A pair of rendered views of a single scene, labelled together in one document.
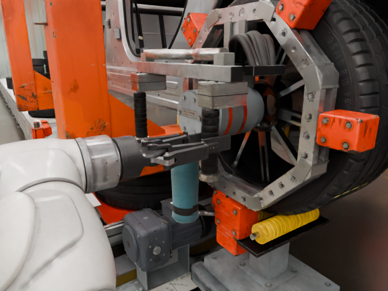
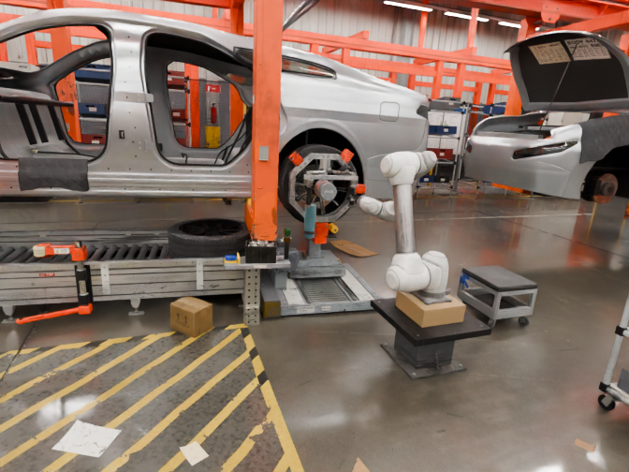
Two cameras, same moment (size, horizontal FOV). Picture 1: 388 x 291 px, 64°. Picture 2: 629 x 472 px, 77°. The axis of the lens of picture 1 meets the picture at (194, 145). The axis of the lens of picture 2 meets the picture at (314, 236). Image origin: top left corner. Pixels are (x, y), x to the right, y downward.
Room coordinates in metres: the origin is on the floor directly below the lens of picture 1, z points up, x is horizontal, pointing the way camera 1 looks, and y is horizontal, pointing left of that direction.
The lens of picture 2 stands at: (-0.07, 2.88, 1.34)
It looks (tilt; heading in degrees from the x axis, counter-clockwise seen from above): 16 degrees down; 288
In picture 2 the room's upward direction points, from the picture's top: 3 degrees clockwise
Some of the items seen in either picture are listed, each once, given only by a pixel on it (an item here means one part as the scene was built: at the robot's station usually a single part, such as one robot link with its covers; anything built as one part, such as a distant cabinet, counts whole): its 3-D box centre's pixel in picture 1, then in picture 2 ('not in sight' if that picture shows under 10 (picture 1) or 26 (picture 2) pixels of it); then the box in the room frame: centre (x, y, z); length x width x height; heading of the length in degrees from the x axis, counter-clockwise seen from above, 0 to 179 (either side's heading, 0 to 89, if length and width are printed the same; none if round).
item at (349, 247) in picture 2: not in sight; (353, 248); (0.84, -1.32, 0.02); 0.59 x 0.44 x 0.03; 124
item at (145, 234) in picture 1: (176, 241); (282, 261); (1.11, 0.07, 0.26); 0.42 x 0.18 x 0.35; 124
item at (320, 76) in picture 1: (240, 108); (322, 188); (0.88, -0.13, 0.85); 0.54 x 0.07 x 0.54; 34
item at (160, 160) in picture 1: (156, 159); not in sight; (0.50, 0.06, 0.83); 0.05 x 0.05 x 0.02; 22
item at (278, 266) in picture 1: (269, 247); (313, 244); (0.97, -0.28, 0.32); 0.40 x 0.30 x 0.28; 34
